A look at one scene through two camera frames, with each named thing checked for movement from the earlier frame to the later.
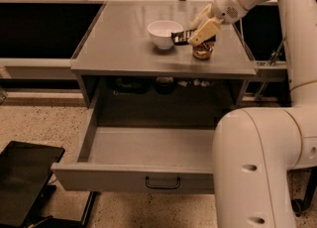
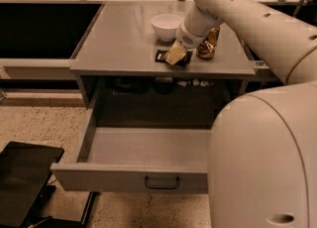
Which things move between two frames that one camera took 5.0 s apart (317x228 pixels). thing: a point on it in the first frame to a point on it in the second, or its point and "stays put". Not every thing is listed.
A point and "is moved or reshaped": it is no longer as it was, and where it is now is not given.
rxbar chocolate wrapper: [181, 37] is moved or reshaped
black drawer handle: [161, 187] stays put
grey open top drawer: [168, 160] stays put
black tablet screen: [25, 171] stays put
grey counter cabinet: [118, 66] stays put
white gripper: [225, 9] to [186, 38]
